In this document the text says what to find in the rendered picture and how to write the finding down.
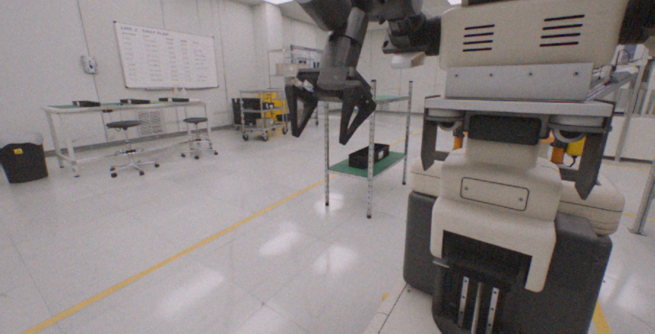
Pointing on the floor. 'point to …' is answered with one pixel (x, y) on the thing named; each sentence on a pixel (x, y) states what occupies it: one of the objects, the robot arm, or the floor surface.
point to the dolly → (244, 112)
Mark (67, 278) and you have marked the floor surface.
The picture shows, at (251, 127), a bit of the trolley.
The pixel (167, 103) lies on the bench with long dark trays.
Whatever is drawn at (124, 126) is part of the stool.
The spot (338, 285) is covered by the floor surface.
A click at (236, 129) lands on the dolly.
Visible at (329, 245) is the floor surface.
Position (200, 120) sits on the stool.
